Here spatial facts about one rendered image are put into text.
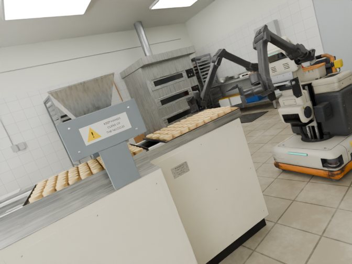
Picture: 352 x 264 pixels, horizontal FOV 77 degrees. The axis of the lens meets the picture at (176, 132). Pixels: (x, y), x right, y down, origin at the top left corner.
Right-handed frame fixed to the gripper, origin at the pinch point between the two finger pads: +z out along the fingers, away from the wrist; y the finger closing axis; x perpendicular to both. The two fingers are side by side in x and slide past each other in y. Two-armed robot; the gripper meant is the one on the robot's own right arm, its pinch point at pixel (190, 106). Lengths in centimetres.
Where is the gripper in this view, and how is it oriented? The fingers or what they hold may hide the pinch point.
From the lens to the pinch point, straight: 180.8
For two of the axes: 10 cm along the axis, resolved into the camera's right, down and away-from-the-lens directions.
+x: 8.9, -2.7, -3.6
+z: -2.8, 2.9, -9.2
